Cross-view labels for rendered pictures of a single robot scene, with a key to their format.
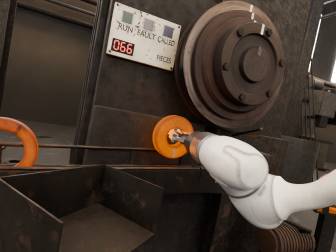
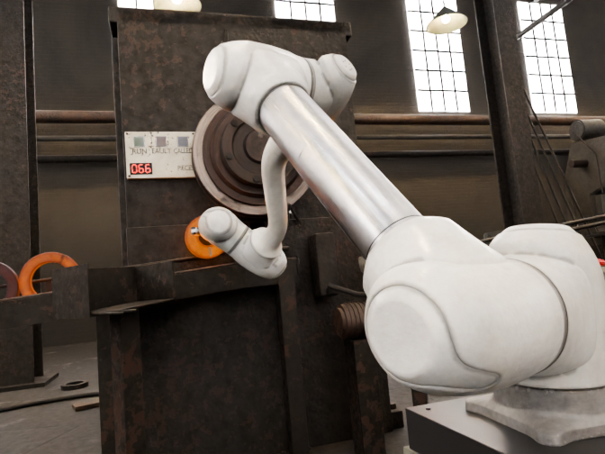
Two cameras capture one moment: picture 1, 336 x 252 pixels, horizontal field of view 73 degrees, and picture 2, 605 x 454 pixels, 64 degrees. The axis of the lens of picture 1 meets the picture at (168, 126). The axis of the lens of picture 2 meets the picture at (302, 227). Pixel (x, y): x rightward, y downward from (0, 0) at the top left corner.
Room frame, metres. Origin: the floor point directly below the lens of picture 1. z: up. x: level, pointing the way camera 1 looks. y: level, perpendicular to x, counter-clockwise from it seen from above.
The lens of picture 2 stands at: (-0.84, -0.58, 0.63)
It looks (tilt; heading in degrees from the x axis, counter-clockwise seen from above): 6 degrees up; 7
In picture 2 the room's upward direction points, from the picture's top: 5 degrees counter-clockwise
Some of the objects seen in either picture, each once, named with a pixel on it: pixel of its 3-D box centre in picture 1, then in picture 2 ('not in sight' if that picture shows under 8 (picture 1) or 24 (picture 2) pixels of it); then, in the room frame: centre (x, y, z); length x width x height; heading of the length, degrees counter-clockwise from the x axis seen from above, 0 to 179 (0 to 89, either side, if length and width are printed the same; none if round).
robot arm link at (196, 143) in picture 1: (207, 149); not in sight; (0.62, -0.12, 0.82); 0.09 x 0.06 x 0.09; 114
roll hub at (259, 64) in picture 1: (251, 65); (259, 148); (0.82, -0.25, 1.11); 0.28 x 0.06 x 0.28; 113
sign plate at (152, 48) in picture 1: (145, 39); (161, 155); (0.88, 0.15, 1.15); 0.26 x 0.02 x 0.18; 113
